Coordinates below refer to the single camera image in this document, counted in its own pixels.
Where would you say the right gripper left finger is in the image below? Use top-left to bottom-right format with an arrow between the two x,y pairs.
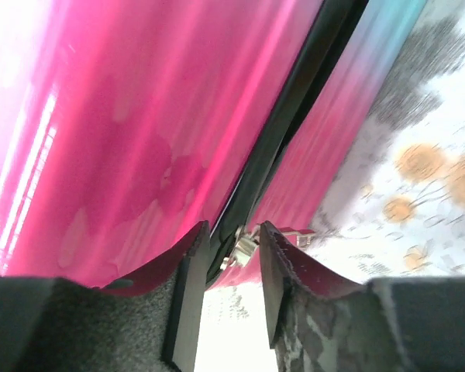
0,222 -> 210,371

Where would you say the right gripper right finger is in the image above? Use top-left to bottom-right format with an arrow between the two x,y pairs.
259,222 -> 465,371

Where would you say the black zipper pull tab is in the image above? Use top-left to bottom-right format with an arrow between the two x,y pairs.
220,225 -> 316,270

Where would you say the pink and teal suitcase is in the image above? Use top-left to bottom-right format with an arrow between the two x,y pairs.
0,1 -> 425,287

